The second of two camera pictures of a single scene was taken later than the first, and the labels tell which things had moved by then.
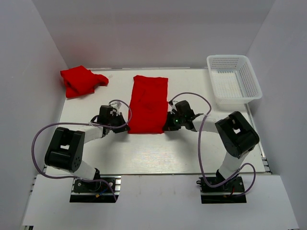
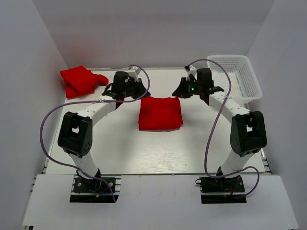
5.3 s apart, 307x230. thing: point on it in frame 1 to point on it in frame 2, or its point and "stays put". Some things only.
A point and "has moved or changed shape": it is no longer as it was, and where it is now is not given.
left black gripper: x=120 y=118 to x=140 y=87
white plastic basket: x=235 y=83 stays put
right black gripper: x=169 y=125 to x=181 y=91
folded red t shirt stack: x=79 y=81 stays put
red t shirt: x=148 y=108 has moved or changed shape
